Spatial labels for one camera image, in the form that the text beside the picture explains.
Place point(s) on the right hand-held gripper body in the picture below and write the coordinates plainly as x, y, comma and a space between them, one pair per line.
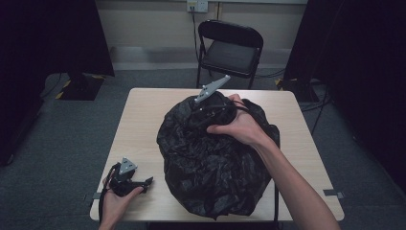
210, 110

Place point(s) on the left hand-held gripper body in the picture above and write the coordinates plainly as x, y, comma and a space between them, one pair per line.
123, 180

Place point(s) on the black plastic garbage bag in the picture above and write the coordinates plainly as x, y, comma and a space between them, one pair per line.
207, 172

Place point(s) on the person's left hand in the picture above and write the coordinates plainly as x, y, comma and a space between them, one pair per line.
113, 206

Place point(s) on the person's right hand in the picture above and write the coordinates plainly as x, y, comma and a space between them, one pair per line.
245, 126

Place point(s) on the grey tape piece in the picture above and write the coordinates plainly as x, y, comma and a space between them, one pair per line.
96, 195
333, 193

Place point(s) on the black folding chair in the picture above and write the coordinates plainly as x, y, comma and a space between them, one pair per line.
230, 56

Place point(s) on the black stand base with striped tape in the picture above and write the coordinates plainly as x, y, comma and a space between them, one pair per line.
81, 87
298, 89

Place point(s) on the dark curtain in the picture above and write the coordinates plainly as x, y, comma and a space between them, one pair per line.
48, 35
360, 64

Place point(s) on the white wall socket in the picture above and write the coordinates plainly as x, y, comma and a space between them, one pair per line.
197, 5

